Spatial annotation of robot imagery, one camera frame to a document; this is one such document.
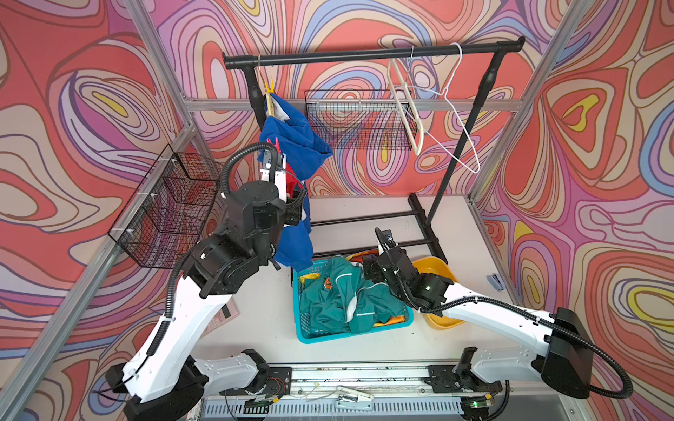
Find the teal green jacket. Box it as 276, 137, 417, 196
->
298, 254, 407, 336

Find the white wire hanger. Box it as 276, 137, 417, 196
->
415, 41, 481, 175

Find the metal hanger of teal jacket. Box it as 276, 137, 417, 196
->
386, 59, 425, 156

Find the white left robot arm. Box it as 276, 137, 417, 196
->
105, 140, 305, 420

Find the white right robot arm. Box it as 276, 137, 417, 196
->
365, 247, 634, 399

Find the yellow plastic tray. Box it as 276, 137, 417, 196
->
412, 256, 464, 331

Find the red clothespin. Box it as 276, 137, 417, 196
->
267, 138, 283, 156

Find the blue white red jacket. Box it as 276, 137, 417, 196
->
259, 94, 333, 271

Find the pink calculator on table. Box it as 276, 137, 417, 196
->
202, 300, 240, 336

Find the blue clothespin on table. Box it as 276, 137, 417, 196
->
487, 274, 506, 291

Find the teal plastic basket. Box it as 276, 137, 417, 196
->
290, 257, 415, 346

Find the yellow clothespin on blue jacket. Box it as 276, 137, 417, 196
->
263, 80, 276, 117

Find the black clothes rack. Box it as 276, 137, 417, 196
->
223, 35, 527, 263

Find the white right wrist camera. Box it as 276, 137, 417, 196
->
375, 227, 398, 254

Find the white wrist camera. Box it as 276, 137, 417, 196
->
375, 227, 398, 254
261, 150, 288, 203

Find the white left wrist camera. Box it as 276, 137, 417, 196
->
261, 150, 288, 203

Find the black wire basket left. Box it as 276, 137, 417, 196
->
108, 146, 221, 268

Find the black wire basket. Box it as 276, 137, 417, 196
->
304, 89, 411, 152
108, 146, 221, 268

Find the black wire basket rear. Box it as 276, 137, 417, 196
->
304, 89, 411, 152

